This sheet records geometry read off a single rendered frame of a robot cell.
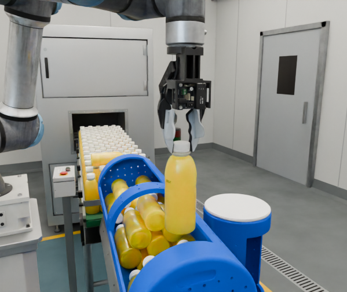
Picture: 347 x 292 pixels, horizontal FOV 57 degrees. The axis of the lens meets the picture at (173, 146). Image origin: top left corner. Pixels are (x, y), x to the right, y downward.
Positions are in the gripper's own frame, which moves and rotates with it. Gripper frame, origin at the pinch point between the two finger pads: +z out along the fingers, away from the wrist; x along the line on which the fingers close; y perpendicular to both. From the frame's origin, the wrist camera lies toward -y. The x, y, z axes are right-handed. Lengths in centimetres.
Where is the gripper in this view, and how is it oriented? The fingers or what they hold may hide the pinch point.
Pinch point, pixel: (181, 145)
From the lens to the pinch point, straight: 68.9
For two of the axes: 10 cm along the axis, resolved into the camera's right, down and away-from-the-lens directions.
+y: 2.9, 2.2, -9.3
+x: 9.6, -0.7, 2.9
